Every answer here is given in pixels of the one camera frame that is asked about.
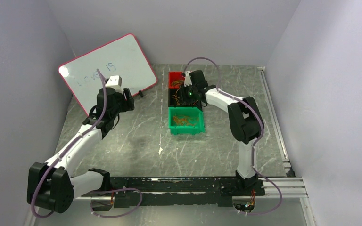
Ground red plastic bin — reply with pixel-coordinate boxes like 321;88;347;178
168;71;184;90

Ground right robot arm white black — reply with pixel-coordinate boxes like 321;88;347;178
179;70;264;195

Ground whiteboard with pink frame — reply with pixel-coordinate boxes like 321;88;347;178
58;33;158;113

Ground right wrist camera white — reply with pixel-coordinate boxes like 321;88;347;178
183;71;193;87

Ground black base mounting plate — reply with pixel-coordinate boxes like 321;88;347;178
82;176;265;208

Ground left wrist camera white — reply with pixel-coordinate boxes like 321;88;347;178
105;75;123;92

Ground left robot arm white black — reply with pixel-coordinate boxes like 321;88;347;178
26;87;134;218

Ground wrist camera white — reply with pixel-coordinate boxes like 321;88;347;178
183;71;193;87
105;75;123;92

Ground aluminium rail frame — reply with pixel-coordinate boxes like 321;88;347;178
25;176;308;226

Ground green plastic bin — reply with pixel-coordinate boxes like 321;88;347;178
168;107;205;135

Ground black plastic bin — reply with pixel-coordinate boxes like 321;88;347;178
168;89;202;111

